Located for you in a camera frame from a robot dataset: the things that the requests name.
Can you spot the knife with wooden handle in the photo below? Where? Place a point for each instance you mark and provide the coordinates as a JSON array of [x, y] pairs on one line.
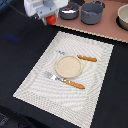
[[78, 56]]

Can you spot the white woven placemat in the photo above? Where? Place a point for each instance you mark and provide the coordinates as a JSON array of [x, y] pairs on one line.
[[74, 105]]

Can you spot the fork with wooden handle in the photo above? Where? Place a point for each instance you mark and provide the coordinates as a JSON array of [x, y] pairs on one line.
[[69, 82]]

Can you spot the grey frying pan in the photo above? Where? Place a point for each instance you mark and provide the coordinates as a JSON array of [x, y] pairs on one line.
[[71, 15]]

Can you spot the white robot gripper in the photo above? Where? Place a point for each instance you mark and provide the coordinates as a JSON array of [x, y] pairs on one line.
[[41, 9]]

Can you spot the beige round plate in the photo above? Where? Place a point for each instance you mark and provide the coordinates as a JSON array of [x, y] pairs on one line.
[[68, 66]]

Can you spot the brown sausage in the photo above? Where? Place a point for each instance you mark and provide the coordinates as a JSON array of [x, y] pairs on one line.
[[70, 7]]

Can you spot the brown wooden board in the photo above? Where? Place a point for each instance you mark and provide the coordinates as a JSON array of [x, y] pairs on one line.
[[106, 28]]

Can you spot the grey cooking pot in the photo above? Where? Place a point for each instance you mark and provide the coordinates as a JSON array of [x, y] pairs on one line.
[[91, 13]]

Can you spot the beige bowl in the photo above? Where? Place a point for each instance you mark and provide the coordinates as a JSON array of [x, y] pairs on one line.
[[123, 16]]

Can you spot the red tomato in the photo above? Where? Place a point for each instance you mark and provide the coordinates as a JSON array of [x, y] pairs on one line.
[[51, 20]]

